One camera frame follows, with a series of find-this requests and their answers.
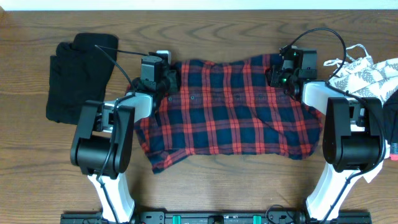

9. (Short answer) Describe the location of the dark navy garment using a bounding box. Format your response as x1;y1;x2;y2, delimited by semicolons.
383;91;398;144

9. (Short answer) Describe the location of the black folded garment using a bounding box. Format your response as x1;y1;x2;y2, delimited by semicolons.
46;33;118;124

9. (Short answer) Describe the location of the red object at edge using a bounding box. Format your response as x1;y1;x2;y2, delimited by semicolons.
389;143;398;161

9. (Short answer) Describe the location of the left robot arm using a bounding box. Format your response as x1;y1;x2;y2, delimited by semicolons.
70;50;178;223

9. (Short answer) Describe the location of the red navy plaid shirt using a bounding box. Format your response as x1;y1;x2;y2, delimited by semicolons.
134;54;322;174

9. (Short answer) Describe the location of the white fern print cloth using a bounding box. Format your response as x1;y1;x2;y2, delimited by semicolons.
323;44;398;184

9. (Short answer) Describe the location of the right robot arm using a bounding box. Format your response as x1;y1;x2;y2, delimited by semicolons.
266;45;387;223

